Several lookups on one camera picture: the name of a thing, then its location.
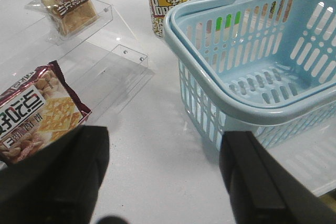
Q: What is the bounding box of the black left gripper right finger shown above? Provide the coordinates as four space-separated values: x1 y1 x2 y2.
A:
219 131 335 223

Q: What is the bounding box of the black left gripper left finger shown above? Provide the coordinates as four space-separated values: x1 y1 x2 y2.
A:
1 125 109 223

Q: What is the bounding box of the packaged bread slice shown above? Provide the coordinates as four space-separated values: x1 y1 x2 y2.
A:
25 0 100 37

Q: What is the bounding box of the light blue plastic basket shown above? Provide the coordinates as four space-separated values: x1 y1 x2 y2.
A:
164 0 335 148

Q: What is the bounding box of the maroon cracker snack packet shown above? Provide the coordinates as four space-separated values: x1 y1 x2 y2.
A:
1 61 91 165

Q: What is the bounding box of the clear acrylic display shelf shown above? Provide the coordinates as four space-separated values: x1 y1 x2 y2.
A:
1 0 153 121

